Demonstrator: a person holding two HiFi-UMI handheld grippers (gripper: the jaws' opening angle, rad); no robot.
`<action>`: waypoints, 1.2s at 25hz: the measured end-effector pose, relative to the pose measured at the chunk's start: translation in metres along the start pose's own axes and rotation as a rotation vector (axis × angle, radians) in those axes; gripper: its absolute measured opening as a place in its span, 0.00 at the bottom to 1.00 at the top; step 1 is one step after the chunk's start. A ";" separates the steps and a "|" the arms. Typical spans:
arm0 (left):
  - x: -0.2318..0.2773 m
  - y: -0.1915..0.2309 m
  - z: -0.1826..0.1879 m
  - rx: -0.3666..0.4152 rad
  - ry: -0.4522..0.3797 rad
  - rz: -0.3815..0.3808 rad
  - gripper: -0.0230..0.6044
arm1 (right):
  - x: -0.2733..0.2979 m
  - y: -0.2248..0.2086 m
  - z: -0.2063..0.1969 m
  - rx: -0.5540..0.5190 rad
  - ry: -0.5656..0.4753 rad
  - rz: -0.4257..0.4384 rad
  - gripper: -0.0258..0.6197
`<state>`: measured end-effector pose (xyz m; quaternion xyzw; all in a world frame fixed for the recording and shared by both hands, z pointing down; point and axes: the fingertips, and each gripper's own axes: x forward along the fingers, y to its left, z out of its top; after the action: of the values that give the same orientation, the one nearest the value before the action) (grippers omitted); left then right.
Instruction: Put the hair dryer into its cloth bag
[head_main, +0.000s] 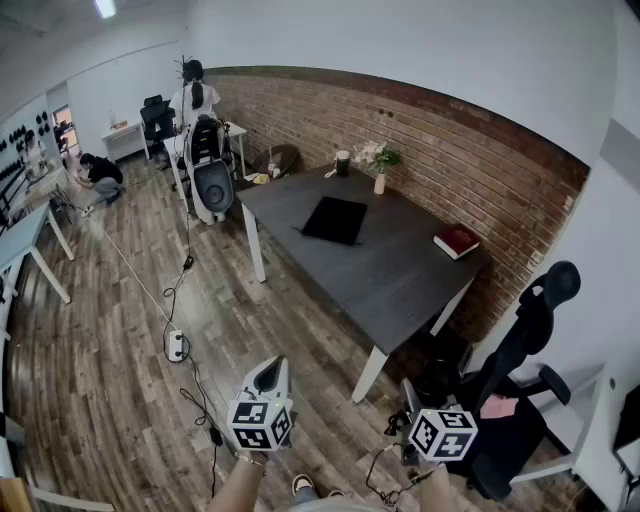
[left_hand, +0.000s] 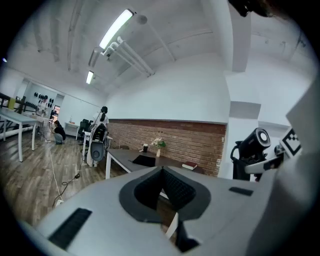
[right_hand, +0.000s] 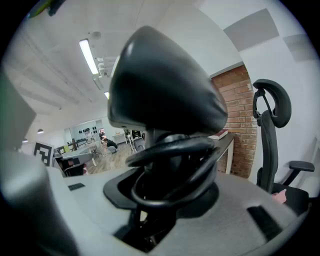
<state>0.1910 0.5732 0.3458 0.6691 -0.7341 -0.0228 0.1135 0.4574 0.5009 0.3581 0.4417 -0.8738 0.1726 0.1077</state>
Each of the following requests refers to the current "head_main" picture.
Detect red hardcover book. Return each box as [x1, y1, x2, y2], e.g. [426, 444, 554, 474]
[432, 223, 482, 261]

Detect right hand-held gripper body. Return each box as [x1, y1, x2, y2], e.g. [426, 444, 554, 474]
[398, 407, 480, 469]

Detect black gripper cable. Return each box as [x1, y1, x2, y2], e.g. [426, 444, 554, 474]
[178, 337, 225, 499]
[364, 443, 437, 507]

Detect white table leg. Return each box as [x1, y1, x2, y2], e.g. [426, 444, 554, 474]
[428, 279, 475, 337]
[241, 202, 267, 285]
[350, 344, 389, 404]

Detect person's right forearm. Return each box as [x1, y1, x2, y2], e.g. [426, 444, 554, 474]
[413, 464, 471, 512]

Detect row of black headsets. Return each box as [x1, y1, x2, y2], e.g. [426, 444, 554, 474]
[0, 108, 50, 184]

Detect light grey table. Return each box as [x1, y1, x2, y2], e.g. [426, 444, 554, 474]
[0, 199, 76, 306]

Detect black office chair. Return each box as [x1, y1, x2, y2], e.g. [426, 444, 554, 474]
[457, 259, 584, 502]
[138, 93, 177, 160]

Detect black fabric drawstring pouch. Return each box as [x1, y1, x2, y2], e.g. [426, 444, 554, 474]
[292, 195, 369, 247]

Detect person's left forearm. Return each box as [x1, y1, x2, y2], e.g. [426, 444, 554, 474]
[204, 449, 271, 512]

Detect white floor cable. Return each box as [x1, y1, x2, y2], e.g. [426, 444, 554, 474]
[79, 207, 177, 334]

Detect black cylinder with white lid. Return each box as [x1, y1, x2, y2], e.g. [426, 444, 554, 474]
[323, 149, 352, 180]

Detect white desk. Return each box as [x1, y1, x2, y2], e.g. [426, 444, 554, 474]
[509, 363, 609, 484]
[162, 122, 250, 214]
[101, 119, 150, 162]

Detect white black mobile robot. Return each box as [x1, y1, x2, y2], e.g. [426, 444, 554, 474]
[182, 113, 237, 224]

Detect artificial flower bouquet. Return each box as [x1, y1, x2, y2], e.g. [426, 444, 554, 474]
[352, 141, 402, 176]

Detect person's blue jeans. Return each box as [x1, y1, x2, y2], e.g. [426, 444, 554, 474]
[292, 492, 351, 512]

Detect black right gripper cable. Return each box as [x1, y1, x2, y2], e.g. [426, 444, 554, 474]
[364, 443, 437, 507]

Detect black cable with adapter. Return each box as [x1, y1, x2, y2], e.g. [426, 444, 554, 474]
[162, 209, 197, 359]

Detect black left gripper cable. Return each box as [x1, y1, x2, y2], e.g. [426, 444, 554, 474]
[178, 337, 225, 499]

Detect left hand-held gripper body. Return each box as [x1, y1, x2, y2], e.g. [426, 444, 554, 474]
[227, 384, 296, 452]

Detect pink cloth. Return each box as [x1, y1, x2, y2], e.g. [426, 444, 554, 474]
[478, 393, 520, 420]

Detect white power strip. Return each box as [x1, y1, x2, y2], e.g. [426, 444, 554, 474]
[166, 328, 186, 363]

